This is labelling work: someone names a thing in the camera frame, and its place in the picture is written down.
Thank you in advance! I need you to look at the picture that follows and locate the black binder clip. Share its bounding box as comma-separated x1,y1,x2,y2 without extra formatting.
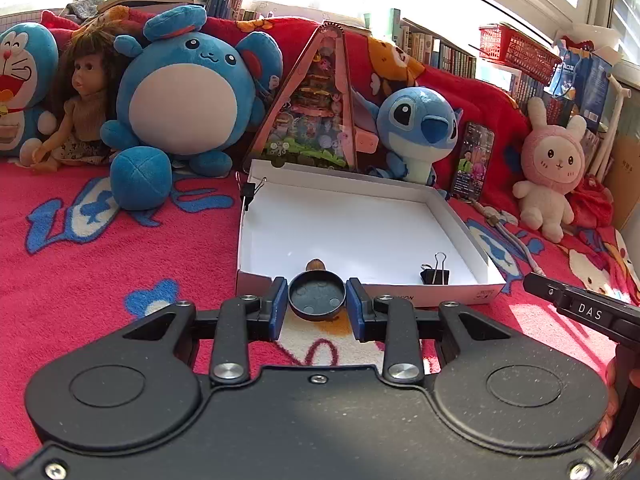
420,252,450,286

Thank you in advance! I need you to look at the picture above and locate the black round lid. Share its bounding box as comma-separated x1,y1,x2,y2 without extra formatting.
288,270,346,322

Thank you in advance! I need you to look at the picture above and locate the brown hazelnut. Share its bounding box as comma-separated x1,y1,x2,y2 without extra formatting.
306,259,326,271

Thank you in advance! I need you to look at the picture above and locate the person's hand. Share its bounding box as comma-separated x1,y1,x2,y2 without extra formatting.
596,358,620,441

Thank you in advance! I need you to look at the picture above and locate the white cardboard box tray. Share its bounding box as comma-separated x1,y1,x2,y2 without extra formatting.
236,160,504,307

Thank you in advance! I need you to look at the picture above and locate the binder clip on box edge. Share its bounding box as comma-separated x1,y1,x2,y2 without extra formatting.
235,171,267,212

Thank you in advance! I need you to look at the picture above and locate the pink bunny plush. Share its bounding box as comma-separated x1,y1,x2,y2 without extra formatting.
512,96,587,243

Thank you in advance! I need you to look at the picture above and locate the smartphone with lit screen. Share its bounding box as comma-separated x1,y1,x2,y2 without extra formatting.
450,122,495,202

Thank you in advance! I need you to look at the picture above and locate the blue Stitch plush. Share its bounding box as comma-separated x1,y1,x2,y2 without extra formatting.
352,87,463,186

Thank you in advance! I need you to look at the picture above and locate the pink triangular diorama house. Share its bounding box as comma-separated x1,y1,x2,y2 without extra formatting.
245,22,378,171

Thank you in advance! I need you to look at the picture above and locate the blue cardboard package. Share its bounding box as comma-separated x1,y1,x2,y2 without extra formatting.
548,36,614,133

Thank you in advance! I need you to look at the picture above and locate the blue round mouse plush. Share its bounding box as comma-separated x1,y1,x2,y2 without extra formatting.
101,6,283,211

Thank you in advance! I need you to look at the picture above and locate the red plastic basket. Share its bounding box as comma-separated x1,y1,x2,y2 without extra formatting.
478,24,561,86

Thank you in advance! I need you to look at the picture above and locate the row of books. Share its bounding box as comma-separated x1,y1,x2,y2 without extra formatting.
390,8,477,78

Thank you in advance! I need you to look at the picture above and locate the brown haired baby doll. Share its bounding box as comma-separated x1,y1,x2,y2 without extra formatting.
32,23,128,172

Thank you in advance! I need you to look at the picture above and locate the Doraemon plush toy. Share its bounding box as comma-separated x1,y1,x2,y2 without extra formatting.
0,23,58,167

